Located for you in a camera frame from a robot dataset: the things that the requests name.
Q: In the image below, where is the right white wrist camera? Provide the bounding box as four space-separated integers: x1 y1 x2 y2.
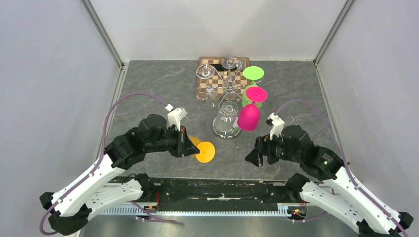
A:
265 113 285 140

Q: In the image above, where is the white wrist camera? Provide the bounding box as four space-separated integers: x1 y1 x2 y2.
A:
265 113 285 140
165 104 188 131

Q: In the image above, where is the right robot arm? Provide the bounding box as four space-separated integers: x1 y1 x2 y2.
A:
245 125 414 237

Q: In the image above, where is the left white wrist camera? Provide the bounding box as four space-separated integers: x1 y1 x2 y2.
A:
165 104 188 131

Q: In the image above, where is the pink plastic wine glass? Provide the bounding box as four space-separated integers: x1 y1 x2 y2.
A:
237 86 267 131

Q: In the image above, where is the wooden chess board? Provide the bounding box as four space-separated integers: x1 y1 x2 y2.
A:
197 56 250 99

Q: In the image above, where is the green plastic wine glass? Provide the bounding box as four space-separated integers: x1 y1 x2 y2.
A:
242 66 264 108

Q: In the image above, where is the orange plastic wine glass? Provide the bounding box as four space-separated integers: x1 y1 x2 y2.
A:
189 136 215 163

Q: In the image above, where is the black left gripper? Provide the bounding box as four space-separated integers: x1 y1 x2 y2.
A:
145 125 200 158

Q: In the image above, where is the chrome wine glass rack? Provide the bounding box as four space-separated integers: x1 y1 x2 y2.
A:
196 56 252 140

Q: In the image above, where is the clear ribbed wine glass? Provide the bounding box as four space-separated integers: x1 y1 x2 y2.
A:
221 57 241 93

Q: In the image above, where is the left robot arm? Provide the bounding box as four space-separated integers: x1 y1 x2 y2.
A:
40 114 199 236

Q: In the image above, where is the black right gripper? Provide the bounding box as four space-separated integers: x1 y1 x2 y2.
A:
245 130 301 166

